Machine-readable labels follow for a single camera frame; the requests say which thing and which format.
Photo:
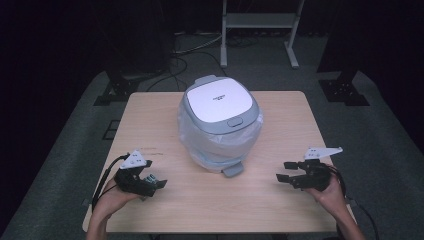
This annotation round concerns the person's left hand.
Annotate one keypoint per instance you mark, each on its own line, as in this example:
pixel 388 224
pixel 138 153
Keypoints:
pixel 115 200

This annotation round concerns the white metal stand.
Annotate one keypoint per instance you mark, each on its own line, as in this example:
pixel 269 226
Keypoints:
pixel 260 20

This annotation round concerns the translucent white trash bag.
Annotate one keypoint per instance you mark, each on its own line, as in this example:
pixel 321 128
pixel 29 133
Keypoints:
pixel 213 146

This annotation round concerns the person's right hand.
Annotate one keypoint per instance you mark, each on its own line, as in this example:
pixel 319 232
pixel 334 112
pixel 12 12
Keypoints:
pixel 330 196

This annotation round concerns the black stand base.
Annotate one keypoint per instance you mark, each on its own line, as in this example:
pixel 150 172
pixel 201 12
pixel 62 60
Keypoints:
pixel 115 91
pixel 343 91

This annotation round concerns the dark floor outlet plate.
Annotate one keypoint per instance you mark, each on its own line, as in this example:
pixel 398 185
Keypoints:
pixel 111 130

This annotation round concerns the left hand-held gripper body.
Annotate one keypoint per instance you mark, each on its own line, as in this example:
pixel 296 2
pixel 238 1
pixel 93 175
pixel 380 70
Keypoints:
pixel 133 181

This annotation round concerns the grey white pedal trash can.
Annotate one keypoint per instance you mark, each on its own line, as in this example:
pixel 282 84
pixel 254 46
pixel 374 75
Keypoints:
pixel 218 100

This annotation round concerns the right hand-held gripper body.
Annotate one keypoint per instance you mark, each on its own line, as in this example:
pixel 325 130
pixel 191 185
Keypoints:
pixel 315 176

